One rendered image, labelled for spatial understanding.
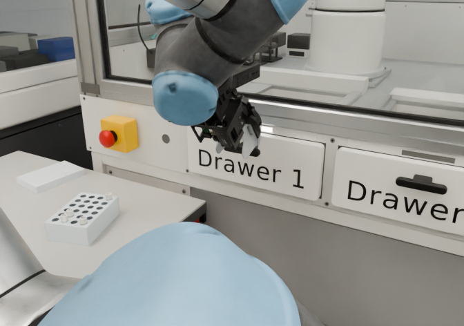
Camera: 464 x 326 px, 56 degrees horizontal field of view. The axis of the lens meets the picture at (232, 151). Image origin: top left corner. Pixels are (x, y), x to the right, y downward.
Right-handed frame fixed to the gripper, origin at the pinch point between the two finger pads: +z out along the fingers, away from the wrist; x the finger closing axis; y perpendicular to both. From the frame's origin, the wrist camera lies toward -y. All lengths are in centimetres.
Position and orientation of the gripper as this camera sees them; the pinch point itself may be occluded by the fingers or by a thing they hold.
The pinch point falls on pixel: (246, 143)
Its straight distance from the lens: 83.0
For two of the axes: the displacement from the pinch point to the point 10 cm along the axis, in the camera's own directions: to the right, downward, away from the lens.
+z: 2.8, 5.7, 7.7
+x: 8.8, 1.7, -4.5
